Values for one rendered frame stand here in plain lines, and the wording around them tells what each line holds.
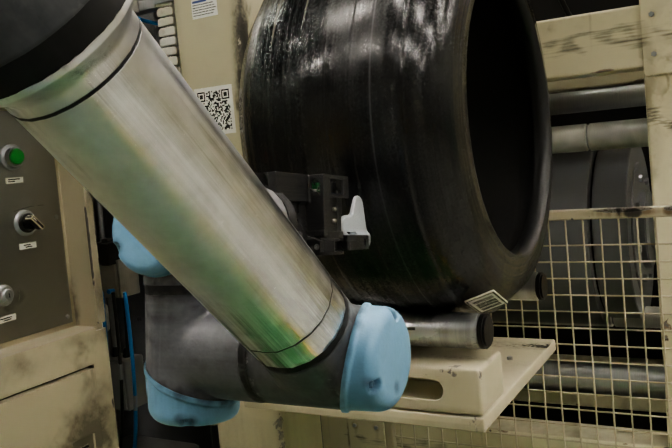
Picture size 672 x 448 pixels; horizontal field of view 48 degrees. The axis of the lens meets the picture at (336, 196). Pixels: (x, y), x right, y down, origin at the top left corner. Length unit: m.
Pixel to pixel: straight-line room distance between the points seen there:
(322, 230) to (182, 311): 0.20
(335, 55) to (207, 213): 0.51
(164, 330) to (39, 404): 0.61
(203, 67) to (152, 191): 0.85
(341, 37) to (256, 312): 0.49
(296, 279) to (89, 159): 0.15
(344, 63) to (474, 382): 0.41
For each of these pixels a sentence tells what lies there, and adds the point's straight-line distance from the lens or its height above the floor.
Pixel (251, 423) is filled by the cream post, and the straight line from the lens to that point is 1.27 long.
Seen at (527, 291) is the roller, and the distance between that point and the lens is 1.23.
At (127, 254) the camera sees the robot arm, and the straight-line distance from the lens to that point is 0.61.
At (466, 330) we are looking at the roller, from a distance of 0.97.
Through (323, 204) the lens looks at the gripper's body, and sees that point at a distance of 0.75.
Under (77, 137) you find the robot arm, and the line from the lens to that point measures 0.37.
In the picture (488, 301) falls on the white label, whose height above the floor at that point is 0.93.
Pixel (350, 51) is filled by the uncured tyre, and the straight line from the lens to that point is 0.88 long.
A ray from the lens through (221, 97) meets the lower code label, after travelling 1.20.
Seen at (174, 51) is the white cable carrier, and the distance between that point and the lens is 1.28.
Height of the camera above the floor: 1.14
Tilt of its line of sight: 3 degrees down
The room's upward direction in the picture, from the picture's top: 5 degrees counter-clockwise
